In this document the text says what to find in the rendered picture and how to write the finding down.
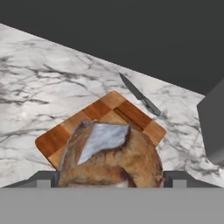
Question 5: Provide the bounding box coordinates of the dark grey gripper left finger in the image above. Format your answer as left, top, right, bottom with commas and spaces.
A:
2, 170, 61, 189

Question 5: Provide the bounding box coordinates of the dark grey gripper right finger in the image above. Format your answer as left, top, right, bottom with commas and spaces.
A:
162, 170, 221, 189

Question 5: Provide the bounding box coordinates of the brown bread loaf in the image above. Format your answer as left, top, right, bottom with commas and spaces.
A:
58, 118, 165, 189

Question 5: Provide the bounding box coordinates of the dark grey cabinet door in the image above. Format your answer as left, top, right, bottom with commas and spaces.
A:
196, 78, 224, 166

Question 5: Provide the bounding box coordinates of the checkered wooden cutting board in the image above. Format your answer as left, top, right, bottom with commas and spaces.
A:
34, 90, 167, 172

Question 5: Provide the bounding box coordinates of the grey kitchen knife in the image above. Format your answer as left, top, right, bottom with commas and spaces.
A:
118, 72, 162, 117

